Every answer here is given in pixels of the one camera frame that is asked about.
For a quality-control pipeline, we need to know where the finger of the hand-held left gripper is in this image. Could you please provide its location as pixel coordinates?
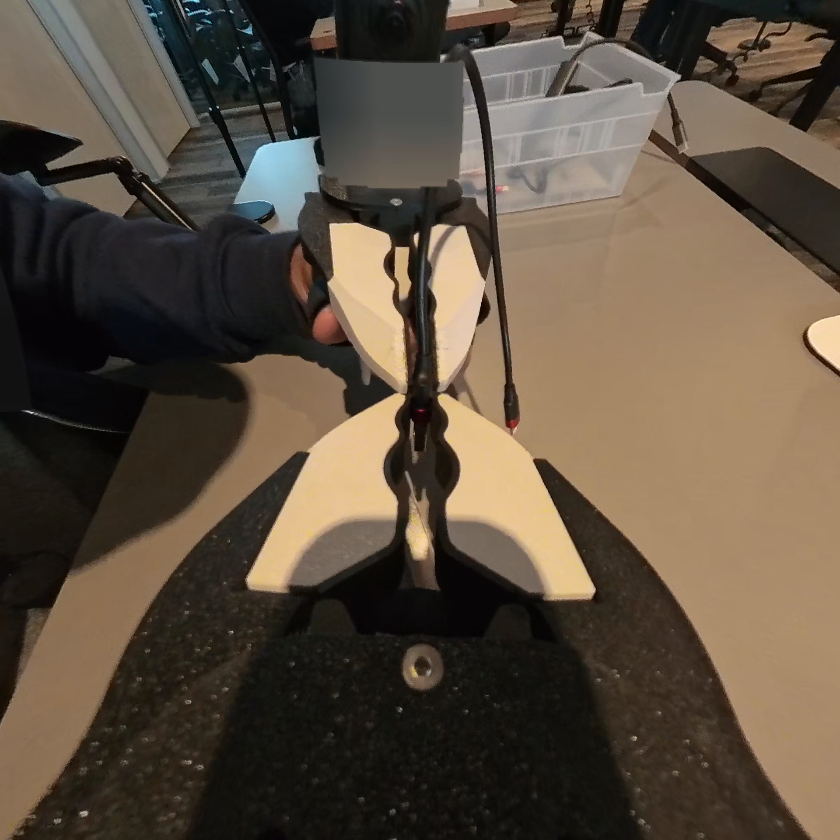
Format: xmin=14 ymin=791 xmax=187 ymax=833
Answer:
xmin=327 ymin=222 xmax=412 ymax=389
xmin=425 ymin=225 xmax=488 ymax=389

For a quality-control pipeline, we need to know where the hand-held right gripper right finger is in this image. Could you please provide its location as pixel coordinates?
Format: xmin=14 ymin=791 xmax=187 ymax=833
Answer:
xmin=433 ymin=392 xmax=598 ymax=634

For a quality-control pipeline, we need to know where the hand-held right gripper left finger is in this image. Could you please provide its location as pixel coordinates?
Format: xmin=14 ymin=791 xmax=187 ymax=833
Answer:
xmin=246 ymin=392 xmax=413 ymax=634

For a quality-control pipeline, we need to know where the black cable with red plugs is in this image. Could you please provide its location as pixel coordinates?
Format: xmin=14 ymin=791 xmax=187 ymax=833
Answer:
xmin=459 ymin=164 xmax=546 ymax=198
xmin=406 ymin=42 xmax=522 ymax=455

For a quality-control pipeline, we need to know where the clear plastic organizer box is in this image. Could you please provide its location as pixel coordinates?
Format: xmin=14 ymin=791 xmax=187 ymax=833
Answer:
xmin=459 ymin=34 xmax=681 ymax=215

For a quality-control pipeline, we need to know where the person's left forearm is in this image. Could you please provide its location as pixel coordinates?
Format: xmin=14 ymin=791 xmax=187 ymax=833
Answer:
xmin=0 ymin=174 xmax=309 ymax=421

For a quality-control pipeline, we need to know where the person's left hand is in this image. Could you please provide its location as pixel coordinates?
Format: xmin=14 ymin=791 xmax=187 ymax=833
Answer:
xmin=289 ymin=246 xmax=352 ymax=347

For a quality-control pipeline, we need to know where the black office chair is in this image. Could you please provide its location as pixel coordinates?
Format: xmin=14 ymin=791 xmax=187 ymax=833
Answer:
xmin=0 ymin=120 xmax=198 ymax=231

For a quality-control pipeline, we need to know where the white document stand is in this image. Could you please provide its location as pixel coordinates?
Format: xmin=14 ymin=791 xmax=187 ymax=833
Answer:
xmin=805 ymin=315 xmax=840 ymax=376

